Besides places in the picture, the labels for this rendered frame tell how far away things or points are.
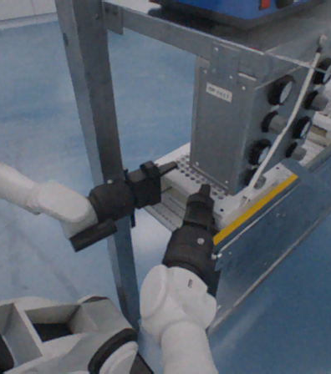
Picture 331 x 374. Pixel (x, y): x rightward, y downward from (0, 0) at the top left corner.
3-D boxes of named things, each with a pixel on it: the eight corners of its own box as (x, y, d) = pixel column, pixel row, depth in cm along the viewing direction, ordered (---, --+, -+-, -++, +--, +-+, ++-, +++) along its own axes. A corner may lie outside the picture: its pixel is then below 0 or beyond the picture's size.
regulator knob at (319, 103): (315, 118, 51) (324, 93, 48) (302, 112, 52) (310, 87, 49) (326, 110, 53) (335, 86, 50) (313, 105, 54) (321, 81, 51)
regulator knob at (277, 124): (273, 142, 44) (281, 114, 41) (260, 135, 46) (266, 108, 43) (287, 133, 46) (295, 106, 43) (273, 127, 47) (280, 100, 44)
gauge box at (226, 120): (233, 198, 51) (258, 79, 37) (187, 167, 56) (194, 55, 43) (304, 145, 61) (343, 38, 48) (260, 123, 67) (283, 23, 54)
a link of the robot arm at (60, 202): (97, 219, 71) (45, 192, 72) (96, 200, 63) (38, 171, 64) (81, 243, 67) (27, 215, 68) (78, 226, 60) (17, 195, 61)
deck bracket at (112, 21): (108, 38, 51) (104, 7, 48) (92, 31, 54) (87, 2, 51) (123, 34, 53) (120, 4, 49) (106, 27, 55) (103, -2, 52)
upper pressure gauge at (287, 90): (276, 109, 42) (283, 83, 39) (267, 106, 43) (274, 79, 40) (292, 101, 44) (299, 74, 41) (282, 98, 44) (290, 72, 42)
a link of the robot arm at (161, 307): (160, 255, 55) (165, 305, 42) (200, 281, 57) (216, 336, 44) (139, 282, 56) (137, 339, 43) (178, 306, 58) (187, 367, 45)
